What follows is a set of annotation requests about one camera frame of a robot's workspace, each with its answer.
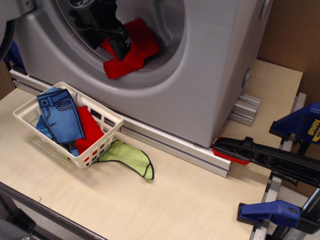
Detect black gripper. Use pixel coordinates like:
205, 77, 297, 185
69, 3, 131, 61

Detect red felt cloth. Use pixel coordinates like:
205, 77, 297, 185
100, 18, 160, 79
76, 106, 104, 155

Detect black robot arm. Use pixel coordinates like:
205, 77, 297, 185
68, 0, 131, 61

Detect grey toy washing machine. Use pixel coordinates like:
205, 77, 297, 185
14, 0, 272, 147

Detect washing machine door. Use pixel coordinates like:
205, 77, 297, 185
0, 0, 35, 61

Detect white plastic basket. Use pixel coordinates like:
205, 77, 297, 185
13, 82, 124, 169

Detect blue felt jeans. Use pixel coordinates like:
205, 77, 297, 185
37, 88, 85, 145

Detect red felt cloth in basket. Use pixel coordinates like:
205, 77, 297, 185
76, 106, 104, 155

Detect light blue felt cloth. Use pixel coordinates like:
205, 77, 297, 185
35, 115, 53, 140

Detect green felt sock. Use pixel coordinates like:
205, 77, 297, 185
96, 140, 155, 181

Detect short aluminium profile block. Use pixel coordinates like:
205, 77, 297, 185
228, 93, 261, 127

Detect blue Irwin clamp upper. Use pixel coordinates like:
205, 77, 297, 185
269, 102, 320, 155

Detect black red bar clamp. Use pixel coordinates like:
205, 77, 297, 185
212, 137, 320, 188

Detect blue clamp lower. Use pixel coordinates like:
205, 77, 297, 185
236, 200, 320, 235

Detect aluminium rail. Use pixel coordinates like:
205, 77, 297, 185
9, 69, 232, 177

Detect black metal table frame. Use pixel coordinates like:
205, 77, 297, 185
0, 182, 104, 240

